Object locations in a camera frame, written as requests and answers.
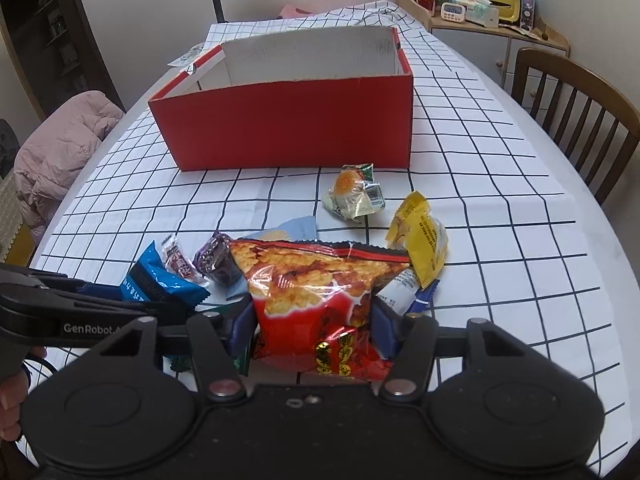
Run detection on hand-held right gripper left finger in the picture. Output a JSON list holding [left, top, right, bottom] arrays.
[[87, 295, 257, 403]]

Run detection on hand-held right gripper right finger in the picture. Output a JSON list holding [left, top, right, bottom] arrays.
[[374, 299, 543, 403]]

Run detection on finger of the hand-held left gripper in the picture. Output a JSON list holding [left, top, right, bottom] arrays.
[[120, 302, 201, 328], [0, 266, 128, 303]]

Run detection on red chip bag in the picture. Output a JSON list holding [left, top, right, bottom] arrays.
[[229, 239, 412, 382]]

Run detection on yellow snack packet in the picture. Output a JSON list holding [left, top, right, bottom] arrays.
[[385, 191, 449, 291]]

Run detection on green orange snack packet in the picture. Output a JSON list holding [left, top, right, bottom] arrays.
[[321, 162, 386, 222]]

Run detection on red cardboard box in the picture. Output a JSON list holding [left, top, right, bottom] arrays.
[[147, 26, 414, 172]]

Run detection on person's left hand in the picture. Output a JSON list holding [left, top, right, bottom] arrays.
[[0, 372, 25, 442]]

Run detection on dark green snack packet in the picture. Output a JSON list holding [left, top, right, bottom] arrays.
[[162, 292, 253, 377]]

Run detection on white blue snack packet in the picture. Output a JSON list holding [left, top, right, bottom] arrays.
[[375, 267, 441, 318]]

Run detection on small red white candy packet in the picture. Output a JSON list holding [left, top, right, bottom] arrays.
[[161, 234, 206, 283]]

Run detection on purple snack packet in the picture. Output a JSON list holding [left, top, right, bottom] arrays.
[[192, 231, 241, 286]]

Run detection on beige patterned cloth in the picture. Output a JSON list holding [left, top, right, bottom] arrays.
[[0, 170, 37, 261]]

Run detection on light blue snack packet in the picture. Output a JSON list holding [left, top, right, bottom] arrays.
[[260, 216, 317, 242]]

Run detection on white checked tablecloth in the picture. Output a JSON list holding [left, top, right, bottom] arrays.
[[27, 0, 632, 476]]

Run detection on pink padded jacket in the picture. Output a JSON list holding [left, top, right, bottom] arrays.
[[14, 91, 126, 241]]

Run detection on dark clothing pile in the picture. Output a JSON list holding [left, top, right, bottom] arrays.
[[0, 120, 21, 176]]

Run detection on dark wooden shelf cabinet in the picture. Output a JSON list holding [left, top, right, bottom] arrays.
[[0, 0, 126, 121]]

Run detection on brown wooden chair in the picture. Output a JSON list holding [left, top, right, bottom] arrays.
[[510, 47, 640, 206]]

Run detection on white tissue pack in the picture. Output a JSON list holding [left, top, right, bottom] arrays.
[[457, 0, 501, 28]]

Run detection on wooden side cabinet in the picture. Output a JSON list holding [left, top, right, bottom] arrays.
[[395, 0, 571, 106]]

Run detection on yellow tissue box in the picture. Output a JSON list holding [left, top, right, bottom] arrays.
[[480, 0, 523, 23]]

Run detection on blue patterned box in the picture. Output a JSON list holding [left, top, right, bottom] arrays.
[[517, 0, 537, 31]]

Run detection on black cable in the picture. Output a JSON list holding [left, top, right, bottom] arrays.
[[20, 352, 57, 392]]

